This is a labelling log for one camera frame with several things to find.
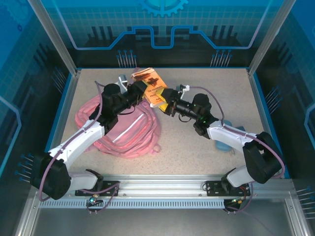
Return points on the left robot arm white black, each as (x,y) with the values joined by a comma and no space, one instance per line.
(81,140)

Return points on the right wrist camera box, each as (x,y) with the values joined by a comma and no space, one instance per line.
(185,88)

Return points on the aluminium frame post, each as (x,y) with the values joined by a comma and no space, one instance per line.
(269,39)
(57,39)

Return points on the light blue pencil case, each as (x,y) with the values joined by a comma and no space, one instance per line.
(222,146)

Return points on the aluminium mounting rail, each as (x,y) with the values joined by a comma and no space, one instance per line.
(160,186)

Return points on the orange paperback book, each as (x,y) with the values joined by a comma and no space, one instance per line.
(152,81)

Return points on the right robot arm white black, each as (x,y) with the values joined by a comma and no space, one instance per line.
(226,135)

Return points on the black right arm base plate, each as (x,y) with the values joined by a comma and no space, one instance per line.
(214,193)

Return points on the metal tray panel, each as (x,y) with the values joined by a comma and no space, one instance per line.
(160,223)

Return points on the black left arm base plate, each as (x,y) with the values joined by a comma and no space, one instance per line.
(81,192)

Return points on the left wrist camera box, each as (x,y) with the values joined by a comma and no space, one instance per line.
(122,80)

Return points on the pink school backpack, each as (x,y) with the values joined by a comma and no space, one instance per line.
(133,132)

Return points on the small lit connector board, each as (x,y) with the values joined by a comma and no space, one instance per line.
(93,199)
(238,201)

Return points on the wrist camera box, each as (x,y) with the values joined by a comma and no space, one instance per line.
(122,80)
(185,88)

